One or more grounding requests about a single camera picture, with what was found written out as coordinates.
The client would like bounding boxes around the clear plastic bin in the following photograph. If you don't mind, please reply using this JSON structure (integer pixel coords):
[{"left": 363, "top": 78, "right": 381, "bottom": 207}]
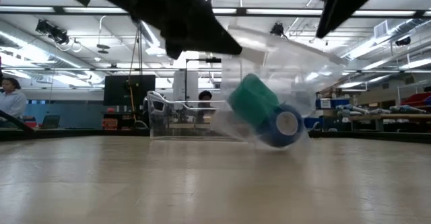
[{"left": 147, "top": 90, "right": 236, "bottom": 141}]

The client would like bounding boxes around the dark laptop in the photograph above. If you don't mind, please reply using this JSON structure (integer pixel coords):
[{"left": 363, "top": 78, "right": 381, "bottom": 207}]
[{"left": 42, "top": 114, "right": 61, "bottom": 130}]

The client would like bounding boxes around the hanging black cable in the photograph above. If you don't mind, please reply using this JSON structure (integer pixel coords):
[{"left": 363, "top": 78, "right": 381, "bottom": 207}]
[{"left": 127, "top": 24, "right": 145, "bottom": 124}]

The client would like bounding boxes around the silver ceiling air duct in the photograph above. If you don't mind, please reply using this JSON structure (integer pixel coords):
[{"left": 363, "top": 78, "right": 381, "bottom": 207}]
[{"left": 339, "top": 17, "right": 428, "bottom": 71}]

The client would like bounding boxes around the black monitor panel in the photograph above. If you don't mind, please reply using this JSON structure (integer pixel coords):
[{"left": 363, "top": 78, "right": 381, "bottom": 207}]
[{"left": 103, "top": 75, "right": 156, "bottom": 107}]

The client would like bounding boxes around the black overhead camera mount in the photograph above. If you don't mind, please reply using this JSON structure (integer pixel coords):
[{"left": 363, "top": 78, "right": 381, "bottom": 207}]
[{"left": 35, "top": 19, "right": 70, "bottom": 46}]

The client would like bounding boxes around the blue storage bin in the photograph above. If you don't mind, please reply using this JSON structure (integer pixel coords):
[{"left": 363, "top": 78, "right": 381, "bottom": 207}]
[{"left": 315, "top": 98, "right": 351, "bottom": 110}]

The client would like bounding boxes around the black frame stand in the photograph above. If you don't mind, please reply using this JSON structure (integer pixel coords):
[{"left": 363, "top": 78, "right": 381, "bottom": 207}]
[{"left": 184, "top": 57, "right": 223, "bottom": 104}]

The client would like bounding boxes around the white pillar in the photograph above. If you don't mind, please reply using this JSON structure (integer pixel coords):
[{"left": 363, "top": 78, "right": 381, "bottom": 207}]
[{"left": 172, "top": 50, "right": 200, "bottom": 102}]

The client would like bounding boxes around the clear plastic zip bag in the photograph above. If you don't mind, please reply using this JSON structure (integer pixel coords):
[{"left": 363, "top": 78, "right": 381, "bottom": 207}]
[{"left": 211, "top": 25, "right": 348, "bottom": 151}]

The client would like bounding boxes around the black diagonal strut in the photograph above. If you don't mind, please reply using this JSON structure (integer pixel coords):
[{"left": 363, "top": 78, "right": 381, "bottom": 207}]
[{"left": 0, "top": 110, "right": 36, "bottom": 134}]

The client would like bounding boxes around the black ceiling camera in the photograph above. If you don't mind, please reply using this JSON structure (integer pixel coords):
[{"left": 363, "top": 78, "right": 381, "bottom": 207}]
[{"left": 269, "top": 22, "right": 286, "bottom": 37}]

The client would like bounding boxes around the blue bandage roll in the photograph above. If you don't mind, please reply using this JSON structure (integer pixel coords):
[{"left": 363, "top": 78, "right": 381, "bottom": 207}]
[{"left": 257, "top": 103, "right": 306, "bottom": 149}]

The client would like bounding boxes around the green cohesive bandage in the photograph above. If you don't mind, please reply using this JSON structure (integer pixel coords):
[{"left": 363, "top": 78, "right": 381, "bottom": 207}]
[{"left": 227, "top": 73, "right": 280, "bottom": 129}]

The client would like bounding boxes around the wooden workbench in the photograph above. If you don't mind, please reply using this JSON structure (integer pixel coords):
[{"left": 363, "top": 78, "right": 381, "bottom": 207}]
[{"left": 349, "top": 113, "right": 431, "bottom": 133}]

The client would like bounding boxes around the person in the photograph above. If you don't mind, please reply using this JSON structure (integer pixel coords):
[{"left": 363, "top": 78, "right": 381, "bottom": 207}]
[
  {"left": 196, "top": 89, "right": 213, "bottom": 124},
  {"left": 0, "top": 77, "right": 28, "bottom": 119}
]

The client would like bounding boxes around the red storage bin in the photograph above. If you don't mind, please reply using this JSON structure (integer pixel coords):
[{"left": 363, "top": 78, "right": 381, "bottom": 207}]
[{"left": 400, "top": 91, "right": 431, "bottom": 108}]

